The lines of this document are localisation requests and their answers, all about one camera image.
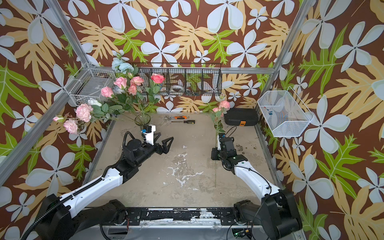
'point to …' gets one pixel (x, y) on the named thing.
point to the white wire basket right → (285, 114)
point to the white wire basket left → (87, 86)
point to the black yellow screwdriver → (186, 121)
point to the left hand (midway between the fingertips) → (167, 134)
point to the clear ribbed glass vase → (142, 120)
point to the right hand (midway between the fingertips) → (212, 149)
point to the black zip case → (241, 116)
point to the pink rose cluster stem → (218, 112)
